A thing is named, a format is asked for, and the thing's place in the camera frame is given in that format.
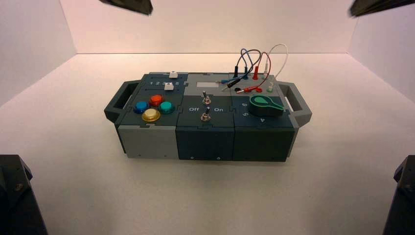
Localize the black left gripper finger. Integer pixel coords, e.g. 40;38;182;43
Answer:
98;0;154;16

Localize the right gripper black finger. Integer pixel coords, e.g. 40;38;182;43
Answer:
348;0;415;18

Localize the white banana plug wire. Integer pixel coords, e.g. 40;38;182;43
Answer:
263;44;289;88

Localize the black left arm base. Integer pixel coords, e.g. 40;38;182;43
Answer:
0;154;49;235

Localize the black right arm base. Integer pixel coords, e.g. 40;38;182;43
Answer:
382;155;415;235

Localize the red round push button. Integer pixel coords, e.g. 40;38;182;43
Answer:
148;94;165;107

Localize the blue round push button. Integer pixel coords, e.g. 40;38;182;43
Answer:
133;101;150;114

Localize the teal round push button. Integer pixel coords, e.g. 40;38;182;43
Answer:
158;101;176;115

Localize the yellow round push button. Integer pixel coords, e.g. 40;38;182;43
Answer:
142;108;161;122

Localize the green pointer rotary knob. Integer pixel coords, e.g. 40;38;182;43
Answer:
249;94;286;118

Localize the dark grey modular control box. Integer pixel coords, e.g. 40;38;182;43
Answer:
103;71;313;162

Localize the black banana plug wire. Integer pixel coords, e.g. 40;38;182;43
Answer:
227;49;262;89

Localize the red banana plug wire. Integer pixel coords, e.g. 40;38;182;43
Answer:
236;51;272;94

